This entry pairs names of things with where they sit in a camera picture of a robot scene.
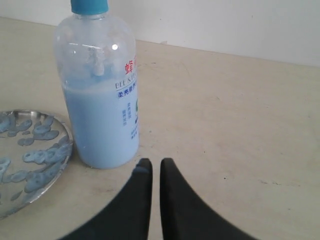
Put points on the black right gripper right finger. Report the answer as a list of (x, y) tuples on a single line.
[(185, 216)]

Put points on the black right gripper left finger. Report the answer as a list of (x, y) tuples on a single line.
[(127, 216)]

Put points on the clear blue pump bottle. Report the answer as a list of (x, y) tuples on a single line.
[(95, 54)]

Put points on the round metal plate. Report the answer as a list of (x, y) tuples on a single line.
[(35, 148)]

